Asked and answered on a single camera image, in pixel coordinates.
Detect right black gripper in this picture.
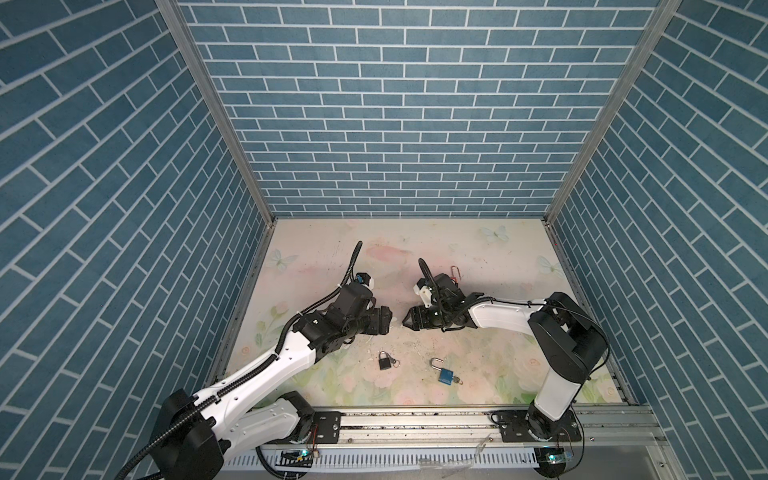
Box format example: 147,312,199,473
399,304,451,329

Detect black padlock with key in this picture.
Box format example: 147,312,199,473
378,351,400,371

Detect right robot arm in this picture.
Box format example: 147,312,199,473
402,274,609,423

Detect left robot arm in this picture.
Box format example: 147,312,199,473
117,280,393,479

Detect blue padlock with key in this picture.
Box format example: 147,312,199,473
429,357,463,385

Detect red padlock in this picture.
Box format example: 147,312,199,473
450,265,462,284

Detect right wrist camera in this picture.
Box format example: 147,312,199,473
413,285,433,309

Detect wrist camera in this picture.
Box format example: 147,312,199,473
413,285,433,309
353,272,374,290

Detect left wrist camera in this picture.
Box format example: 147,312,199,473
353,272,374,290

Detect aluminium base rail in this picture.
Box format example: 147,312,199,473
157,406,685,480

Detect left black corrugated cable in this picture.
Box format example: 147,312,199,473
113,241,365,480

